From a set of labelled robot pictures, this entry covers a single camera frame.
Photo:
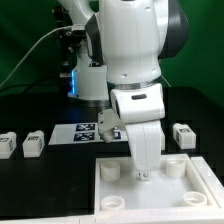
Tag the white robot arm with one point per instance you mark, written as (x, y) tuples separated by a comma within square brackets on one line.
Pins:
[(128, 38)]

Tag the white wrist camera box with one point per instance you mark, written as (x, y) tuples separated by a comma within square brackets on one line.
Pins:
[(108, 120)]

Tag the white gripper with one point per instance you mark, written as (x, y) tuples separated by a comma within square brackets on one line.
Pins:
[(140, 112)]

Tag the white sheet with tags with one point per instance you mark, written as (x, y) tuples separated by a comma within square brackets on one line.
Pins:
[(77, 133)]

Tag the black camera on stand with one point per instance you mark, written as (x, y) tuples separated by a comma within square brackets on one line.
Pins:
[(70, 43)]

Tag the white square table top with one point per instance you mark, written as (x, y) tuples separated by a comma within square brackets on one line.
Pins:
[(150, 190)]

